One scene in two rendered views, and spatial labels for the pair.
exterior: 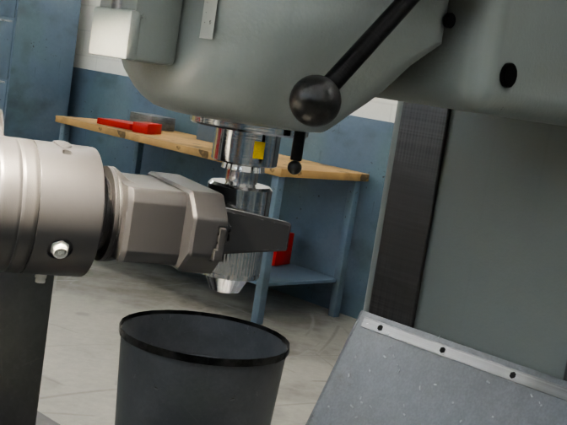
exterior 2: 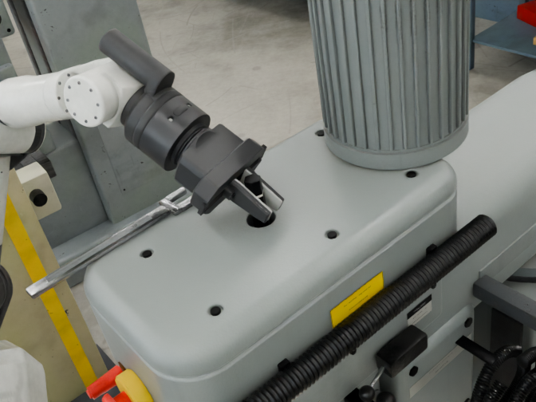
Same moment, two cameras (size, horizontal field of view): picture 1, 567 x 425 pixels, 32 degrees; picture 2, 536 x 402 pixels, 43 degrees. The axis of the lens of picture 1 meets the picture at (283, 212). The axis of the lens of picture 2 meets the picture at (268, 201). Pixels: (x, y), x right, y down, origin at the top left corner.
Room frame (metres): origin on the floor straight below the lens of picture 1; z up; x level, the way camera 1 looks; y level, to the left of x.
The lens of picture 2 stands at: (0.06, -0.14, 2.41)
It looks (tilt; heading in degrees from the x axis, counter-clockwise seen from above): 36 degrees down; 14
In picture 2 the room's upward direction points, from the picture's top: 11 degrees counter-clockwise
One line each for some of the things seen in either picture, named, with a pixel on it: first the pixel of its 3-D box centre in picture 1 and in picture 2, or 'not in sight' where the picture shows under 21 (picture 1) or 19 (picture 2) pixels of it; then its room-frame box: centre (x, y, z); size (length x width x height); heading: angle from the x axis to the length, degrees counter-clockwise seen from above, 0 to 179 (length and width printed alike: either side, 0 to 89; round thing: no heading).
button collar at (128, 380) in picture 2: not in sight; (135, 393); (0.55, 0.19, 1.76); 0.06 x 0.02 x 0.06; 47
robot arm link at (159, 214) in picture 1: (111, 217); not in sight; (0.68, 0.12, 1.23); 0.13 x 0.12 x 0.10; 27
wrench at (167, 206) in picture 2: not in sight; (115, 240); (0.68, 0.22, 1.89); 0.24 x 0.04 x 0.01; 139
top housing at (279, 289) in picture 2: not in sight; (279, 258); (0.73, 0.02, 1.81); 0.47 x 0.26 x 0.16; 137
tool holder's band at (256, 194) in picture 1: (240, 190); not in sight; (0.72, 0.03, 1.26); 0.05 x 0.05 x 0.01
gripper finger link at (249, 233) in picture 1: (250, 234); not in sight; (0.69, 0.02, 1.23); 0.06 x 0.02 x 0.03; 117
